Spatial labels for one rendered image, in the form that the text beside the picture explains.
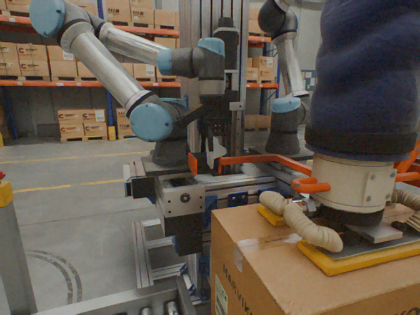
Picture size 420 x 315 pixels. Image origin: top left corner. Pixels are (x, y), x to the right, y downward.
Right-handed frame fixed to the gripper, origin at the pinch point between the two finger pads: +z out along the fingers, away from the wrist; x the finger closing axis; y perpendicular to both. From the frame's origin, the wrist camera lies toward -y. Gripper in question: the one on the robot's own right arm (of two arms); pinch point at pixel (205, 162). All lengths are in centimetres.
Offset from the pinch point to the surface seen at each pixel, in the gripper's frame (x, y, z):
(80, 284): 91, -65, 108
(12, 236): 19, -63, 26
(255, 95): 822, 455, -13
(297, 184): -26.6, 14.1, -0.6
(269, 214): -18.0, 13.0, 11.3
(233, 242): -23.5, 0.0, 14.0
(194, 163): -4.2, -4.4, -1.1
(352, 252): -38.6, 20.0, 10.9
